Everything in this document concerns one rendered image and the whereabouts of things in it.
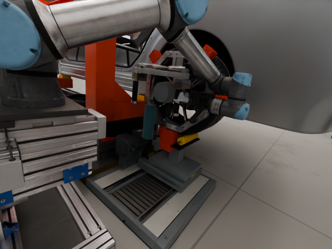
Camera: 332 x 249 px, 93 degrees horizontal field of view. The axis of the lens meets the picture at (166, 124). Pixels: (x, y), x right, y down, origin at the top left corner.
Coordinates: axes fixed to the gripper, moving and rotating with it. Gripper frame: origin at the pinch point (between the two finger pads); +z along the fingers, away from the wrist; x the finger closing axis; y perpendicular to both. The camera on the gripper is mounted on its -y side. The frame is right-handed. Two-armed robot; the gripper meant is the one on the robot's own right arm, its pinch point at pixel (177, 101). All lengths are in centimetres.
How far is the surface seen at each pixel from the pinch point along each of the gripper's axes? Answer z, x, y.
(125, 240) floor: 4, 26, -83
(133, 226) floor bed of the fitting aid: 5, 19, -78
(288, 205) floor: -77, -91, -83
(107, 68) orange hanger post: 65, 0, 11
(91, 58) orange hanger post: 72, 9, 17
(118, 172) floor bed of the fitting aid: 53, -5, -75
